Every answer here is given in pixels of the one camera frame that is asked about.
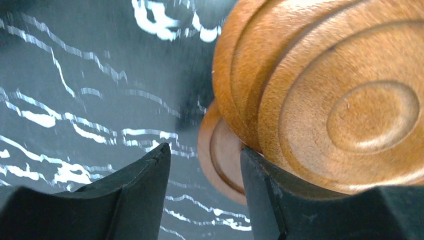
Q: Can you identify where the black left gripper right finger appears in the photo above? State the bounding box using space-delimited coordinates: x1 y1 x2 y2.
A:
240 147 424 240

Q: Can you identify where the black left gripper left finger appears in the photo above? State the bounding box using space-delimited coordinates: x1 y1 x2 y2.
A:
0 143 171 240

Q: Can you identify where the brown wooden coaster stack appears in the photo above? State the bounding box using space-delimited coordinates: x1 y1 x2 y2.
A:
212 0 424 194

